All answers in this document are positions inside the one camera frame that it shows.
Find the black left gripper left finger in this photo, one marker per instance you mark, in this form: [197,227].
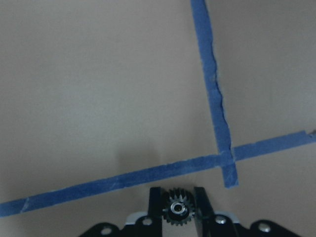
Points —
[155,212]

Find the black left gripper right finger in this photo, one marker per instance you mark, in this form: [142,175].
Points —
[204,213]

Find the black bearing gear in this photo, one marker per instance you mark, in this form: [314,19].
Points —
[178,206]

